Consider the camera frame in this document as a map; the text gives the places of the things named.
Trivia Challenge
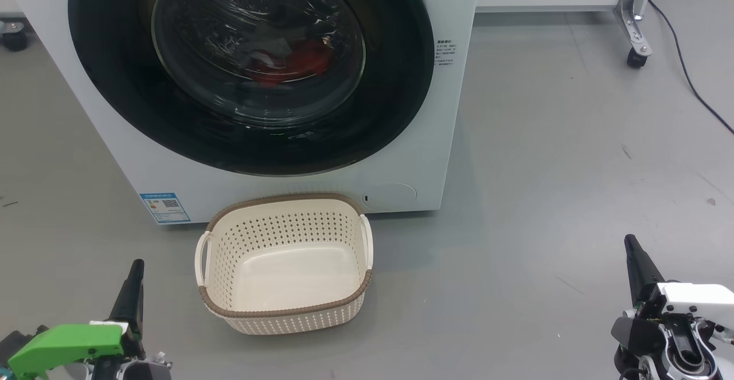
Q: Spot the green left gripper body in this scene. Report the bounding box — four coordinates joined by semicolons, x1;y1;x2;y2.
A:
7;320;144;380

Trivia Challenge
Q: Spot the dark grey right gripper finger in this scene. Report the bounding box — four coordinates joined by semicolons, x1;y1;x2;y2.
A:
624;234;666;307

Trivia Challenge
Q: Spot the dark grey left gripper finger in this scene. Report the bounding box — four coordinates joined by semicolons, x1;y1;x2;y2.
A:
108;259;146;340

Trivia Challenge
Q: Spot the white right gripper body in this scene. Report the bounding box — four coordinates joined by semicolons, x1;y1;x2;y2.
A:
625;281;734;335

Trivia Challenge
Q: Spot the round black glass washer door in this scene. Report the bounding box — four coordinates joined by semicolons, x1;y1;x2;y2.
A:
68;0;435;177

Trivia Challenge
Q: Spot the red garment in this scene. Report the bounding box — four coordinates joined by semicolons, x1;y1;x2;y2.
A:
252;39;334;87

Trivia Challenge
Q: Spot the cream perforated laundry basket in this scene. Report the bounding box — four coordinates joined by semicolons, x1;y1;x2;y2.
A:
194;193;374;335

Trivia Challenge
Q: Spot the white front-load washing machine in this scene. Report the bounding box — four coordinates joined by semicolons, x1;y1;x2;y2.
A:
0;0;482;226

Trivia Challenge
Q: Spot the blue energy label sticker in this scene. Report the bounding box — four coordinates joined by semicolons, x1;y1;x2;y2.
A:
139;192;190;225

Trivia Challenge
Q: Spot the printed warning text label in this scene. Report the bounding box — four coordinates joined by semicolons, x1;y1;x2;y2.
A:
435;38;457;68

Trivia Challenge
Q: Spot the black floor cable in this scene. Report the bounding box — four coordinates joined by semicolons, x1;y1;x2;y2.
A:
648;0;734;135

